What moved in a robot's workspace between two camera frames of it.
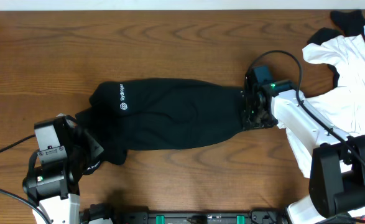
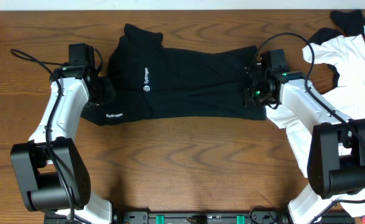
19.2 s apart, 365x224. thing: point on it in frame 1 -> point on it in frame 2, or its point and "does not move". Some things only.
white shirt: x=353 y=106 does not move
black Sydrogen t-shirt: x=160 y=113 -> x=153 y=81
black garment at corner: x=352 y=23 does not move
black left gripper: x=84 y=149 -> x=106 y=91
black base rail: x=103 y=213 does not move
